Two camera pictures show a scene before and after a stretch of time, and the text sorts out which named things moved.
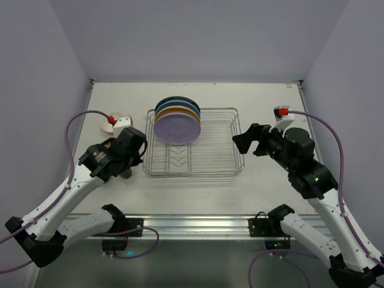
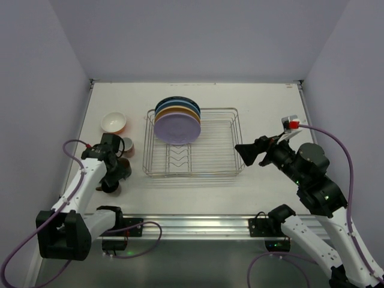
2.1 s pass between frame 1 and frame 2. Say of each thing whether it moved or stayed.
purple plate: stayed
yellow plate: stayed
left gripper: moved
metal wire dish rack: stayed
